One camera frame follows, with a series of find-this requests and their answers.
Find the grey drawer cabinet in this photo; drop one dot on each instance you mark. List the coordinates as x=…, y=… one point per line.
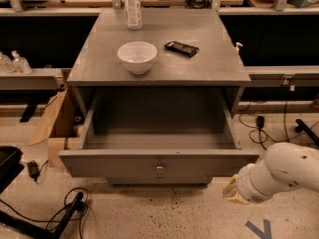
x=216, y=65

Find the right sanitizer bottle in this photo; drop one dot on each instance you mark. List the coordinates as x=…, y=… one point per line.
x=20, y=63

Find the blue tape floor mark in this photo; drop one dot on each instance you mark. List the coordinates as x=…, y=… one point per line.
x=264, y=233

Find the clear plastic water bottle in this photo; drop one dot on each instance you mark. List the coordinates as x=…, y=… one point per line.
x=133, y=14

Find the sanitizer bottle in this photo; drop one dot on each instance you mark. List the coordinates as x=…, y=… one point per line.
x=6, y=63
x=20, y=63

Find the black snack packet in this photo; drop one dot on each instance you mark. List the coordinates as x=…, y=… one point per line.
x=182, y=48

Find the black power adapter left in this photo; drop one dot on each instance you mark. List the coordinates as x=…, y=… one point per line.
x=33, y=170

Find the black stand leg right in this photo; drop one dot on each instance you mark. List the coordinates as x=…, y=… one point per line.
x=302, y=127

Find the black power adapter right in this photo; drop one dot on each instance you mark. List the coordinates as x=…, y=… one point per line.
x=260, y=122

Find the grey drawer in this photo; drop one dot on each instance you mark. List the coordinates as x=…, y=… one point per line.
x=152, y=131
x=160, y=180

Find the open cardboard box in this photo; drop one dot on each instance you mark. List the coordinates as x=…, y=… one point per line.
x=60, y=124

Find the black chair base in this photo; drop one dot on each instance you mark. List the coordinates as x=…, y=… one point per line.
x=28, y=208

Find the small white pump bottle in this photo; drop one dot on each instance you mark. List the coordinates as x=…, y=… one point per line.
x=238, y=47

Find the left sanitizer bottle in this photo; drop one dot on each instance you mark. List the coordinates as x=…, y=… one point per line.
x=6, y=63

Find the grey top drawer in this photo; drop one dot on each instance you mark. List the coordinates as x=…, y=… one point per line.
x=152, y=131

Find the white ceramic bowl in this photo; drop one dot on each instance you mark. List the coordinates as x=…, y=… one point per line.
x=137, y=56

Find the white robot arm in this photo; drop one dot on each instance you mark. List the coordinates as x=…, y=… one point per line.
x=285, y=167

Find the black power adapter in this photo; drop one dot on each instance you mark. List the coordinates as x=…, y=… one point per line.
x=260, y=122
x=33, y=170

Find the grey bottom drawer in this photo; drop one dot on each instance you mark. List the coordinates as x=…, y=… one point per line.
x=160, y=180

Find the yellow foam-covered gripper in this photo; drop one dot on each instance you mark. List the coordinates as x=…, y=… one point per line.
x=249, y=185

